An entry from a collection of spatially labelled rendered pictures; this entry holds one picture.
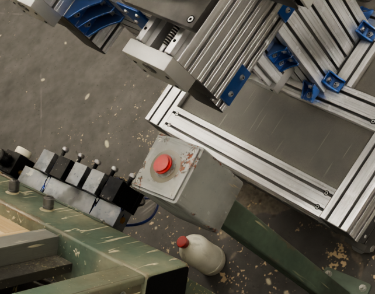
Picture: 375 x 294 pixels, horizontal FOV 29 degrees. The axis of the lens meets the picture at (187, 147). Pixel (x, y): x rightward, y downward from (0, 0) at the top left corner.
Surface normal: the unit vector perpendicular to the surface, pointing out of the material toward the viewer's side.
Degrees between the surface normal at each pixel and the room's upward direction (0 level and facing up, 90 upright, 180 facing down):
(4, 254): 90
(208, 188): 90
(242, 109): 0
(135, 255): 60
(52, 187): 0
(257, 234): 90
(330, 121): 0
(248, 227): 90
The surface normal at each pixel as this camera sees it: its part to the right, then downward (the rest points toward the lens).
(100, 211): -0.51, -0.43
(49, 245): 0.73, 0.25
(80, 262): -0.67, 0.07
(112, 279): 0.14, -0.97
